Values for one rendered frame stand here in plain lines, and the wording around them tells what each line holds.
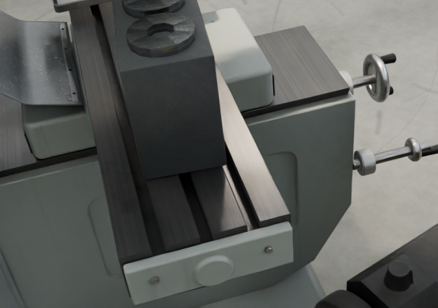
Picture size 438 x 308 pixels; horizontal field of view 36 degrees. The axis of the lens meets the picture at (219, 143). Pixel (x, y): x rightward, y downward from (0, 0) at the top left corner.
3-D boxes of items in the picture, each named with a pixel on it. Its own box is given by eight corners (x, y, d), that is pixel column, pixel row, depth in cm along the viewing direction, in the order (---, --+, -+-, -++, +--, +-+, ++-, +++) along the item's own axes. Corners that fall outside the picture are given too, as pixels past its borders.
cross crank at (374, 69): (380, 81, 169) (383, 40, 162) (402, 107, 160) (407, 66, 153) (320, 95, 167) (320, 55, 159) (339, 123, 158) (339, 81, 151)
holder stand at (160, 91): (204, 80, 114) (189, -31, 101) (227, 165, 97) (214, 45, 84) (132, 92, 113) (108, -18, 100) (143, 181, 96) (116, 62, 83)
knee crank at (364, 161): (432, 144, 163) (435, 125, 159) (445, 160, 159) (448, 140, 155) (347, 166, 160) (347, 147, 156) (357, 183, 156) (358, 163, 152)
